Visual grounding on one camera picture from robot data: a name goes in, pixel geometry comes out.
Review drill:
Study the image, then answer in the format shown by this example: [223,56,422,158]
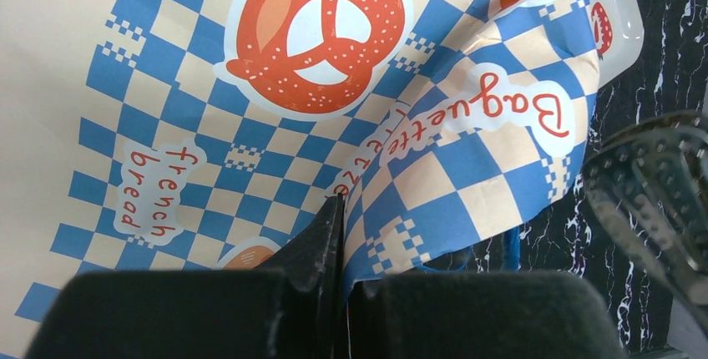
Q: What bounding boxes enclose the blue checkered paper bag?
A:
[1,0,599,357]

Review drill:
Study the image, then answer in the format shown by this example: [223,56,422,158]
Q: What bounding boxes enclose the strawberry pattern white tray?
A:
[590,0,645,87]

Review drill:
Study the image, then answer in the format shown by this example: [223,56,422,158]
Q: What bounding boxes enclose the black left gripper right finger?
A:
[349,271,626,358]

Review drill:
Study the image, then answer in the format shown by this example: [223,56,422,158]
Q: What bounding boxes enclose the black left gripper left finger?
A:
[27,196,344,358]

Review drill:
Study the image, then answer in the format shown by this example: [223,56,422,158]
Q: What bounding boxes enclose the metal serving tongs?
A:
[581,111,707,339]

